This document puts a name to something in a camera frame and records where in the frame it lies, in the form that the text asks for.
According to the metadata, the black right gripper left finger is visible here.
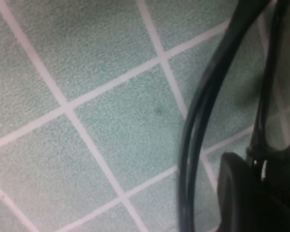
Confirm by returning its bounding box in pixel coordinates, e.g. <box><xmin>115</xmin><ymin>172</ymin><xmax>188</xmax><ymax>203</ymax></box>
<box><xmin>217</xmin><ymin>152</ymin><xmax>269</xmax><ymax>232</ymax></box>

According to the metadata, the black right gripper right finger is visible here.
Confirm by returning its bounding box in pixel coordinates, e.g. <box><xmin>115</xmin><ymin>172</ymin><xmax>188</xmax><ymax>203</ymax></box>
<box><xmin>262</xmin><ymin>156</ymin><xmax>290</xmax><ymax>232</ymax></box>

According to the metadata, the green white checked tablecloth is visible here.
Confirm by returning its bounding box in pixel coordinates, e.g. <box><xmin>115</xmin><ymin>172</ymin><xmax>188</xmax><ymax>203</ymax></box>
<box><xmin>0</xmin><ymin>0</ymin><xmax>290</xmax><ymax>232</ymax></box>

